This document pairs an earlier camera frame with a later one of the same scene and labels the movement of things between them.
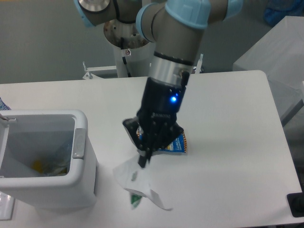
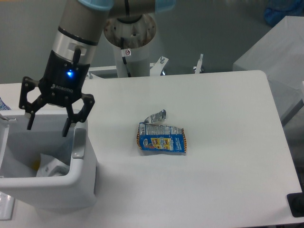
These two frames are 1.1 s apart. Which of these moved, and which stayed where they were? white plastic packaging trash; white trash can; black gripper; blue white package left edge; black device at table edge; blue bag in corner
Moved: black gripper; white plastic packaging trash
Stayed: blue bag in corner; black device at table edge; blue white package left edge; white trash can
